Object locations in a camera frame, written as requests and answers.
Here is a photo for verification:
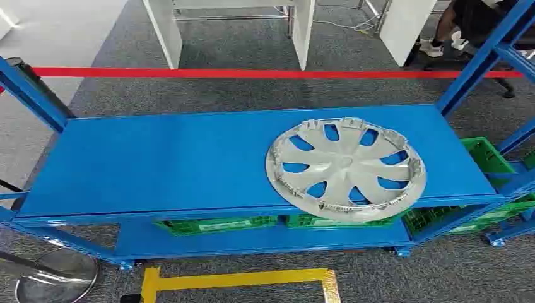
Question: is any white table with panel legs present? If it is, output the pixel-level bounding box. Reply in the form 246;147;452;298
142;0;316;71

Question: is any silver plastic wheel hubcap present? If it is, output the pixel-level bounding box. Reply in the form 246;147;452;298
264;117;428;223

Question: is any person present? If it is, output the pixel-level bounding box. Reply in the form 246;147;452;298
419;0;535;59

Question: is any yellow floor tape outline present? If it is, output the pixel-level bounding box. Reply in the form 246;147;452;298
141;266;342;303

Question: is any red barrier tape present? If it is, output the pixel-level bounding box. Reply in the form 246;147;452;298
31;66;526;80

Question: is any black office chair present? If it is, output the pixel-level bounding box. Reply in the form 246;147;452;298
422;39;516;100

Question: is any blue metal shelf rack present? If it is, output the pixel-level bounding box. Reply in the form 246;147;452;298
0;0;535;272

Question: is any white floor cable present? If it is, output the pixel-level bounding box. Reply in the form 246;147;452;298
312;11;380;35

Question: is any green plastic crate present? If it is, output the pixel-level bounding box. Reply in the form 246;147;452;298
403;137;535;236
153;215;279;237
285;213;404;230

